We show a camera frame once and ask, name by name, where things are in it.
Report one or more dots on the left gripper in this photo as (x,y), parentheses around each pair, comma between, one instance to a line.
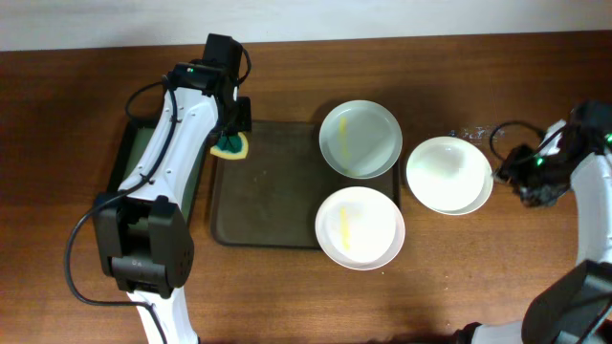
(246,122)

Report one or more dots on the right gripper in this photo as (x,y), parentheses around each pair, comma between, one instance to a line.
(510,168)

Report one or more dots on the green and yellow sponge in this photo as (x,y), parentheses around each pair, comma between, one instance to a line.
(231,148)

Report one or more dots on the cream white plate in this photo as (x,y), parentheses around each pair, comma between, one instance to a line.
(449,176)

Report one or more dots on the pale grey plate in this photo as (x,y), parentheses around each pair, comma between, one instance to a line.
(360,139)

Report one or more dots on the white plate with yellow stain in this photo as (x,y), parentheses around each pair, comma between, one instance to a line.
(360,228)

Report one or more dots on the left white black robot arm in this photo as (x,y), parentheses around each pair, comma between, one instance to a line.
(141,225)

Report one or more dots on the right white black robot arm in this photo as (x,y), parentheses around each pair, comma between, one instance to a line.
(577,307)

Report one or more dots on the small black tray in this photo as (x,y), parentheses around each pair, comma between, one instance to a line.
(132,145)

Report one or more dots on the large brown serving tray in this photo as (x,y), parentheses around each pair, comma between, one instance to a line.
(271,198)

